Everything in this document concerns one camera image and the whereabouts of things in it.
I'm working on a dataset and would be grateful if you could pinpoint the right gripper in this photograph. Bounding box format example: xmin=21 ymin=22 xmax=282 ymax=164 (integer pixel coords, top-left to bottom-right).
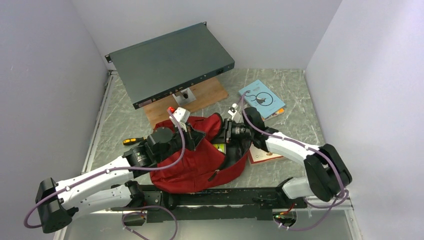
xmin=208 ymin=118 xmax=253 ymax=147

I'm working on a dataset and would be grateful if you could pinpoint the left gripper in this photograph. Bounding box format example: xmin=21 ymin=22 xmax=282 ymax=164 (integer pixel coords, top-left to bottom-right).
xmin=157 ymin=120 xmax=206 ymax=162

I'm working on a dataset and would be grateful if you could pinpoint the red bordered book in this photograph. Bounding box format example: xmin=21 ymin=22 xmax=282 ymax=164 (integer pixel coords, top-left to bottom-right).
xmin=247 ymin=144 xmax=285 ymax=165

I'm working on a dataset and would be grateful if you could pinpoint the red student backpack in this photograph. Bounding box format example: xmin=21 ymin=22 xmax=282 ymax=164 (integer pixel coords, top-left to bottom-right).
xmin=149 ymin=113 xmax=251 ymax=194

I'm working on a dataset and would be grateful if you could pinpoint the light blue book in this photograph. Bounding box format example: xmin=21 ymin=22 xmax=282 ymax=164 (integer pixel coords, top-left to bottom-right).
xmin=238 ymin=79 xmax=286 ymax=118

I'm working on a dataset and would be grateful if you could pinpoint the green illustrated book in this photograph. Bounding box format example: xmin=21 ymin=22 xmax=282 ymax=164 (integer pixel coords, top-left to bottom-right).
xmin=213 ymin=143 xmax=226 ymax=154

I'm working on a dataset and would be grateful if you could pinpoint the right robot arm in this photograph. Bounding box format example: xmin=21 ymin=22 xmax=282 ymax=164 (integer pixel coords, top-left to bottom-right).
xmin=225 ymin=103 xmax=353 ymax=208

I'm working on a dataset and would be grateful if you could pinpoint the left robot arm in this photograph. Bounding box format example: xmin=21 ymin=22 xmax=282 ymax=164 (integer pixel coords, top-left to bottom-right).
xmin=35 ymin=123 xmax=206 ymax=234

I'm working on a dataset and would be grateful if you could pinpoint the wooden board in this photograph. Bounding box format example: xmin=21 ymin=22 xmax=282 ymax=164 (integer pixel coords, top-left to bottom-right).
xmin=142 ymin=77 xmax=229 ymax=127

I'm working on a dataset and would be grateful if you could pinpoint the orange Roald Dahl book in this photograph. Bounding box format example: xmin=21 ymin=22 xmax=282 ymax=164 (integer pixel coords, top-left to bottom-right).
xmin=262 ymin=108 xmax=285 ymax=121

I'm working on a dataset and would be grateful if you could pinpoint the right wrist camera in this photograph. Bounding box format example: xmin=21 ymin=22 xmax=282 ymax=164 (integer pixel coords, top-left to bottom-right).
xmin=228 ymin=103 xmax=242 ymax=123

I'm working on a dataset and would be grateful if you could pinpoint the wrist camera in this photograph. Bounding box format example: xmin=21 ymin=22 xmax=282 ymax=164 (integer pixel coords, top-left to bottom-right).
xmin=228 ymin=103 xmax=242 ymax=123
xmin=167 ymin=106 xmax=191 ymax=125

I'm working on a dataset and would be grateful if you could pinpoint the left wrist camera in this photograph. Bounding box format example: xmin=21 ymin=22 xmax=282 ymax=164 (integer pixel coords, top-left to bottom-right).
xmin=167 ymin=106 xmax=191 ymax=125

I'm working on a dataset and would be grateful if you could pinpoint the metal stand bracket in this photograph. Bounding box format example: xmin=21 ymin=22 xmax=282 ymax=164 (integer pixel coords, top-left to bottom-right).
xmin=172 ymin=87 xmax=196 ymax=107

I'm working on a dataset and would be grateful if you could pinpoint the yellow handled screwdriver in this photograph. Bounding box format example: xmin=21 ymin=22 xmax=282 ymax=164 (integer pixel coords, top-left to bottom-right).
xmin=122 ymin=137 xmax=146 ymax=146

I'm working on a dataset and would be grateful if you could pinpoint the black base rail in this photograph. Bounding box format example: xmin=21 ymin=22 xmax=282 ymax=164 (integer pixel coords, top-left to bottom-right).
xmin=111 ymin=183 xmax=307 ymax=223

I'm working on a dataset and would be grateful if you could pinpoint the grey rack-mount device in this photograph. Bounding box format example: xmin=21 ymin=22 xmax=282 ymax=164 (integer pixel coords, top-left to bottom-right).
xmin=105 ymin=22 xmax=235 ymax=109

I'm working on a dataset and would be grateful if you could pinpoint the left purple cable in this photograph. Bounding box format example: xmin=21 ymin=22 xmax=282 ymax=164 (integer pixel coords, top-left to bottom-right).
xmin=23 ymin=107 xmax=186 ymax=229

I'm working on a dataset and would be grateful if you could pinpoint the aluminium frame rail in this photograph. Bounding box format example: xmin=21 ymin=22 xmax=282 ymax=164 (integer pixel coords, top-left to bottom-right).
xmin=80 ymin=70 xmax=118 ymax=175

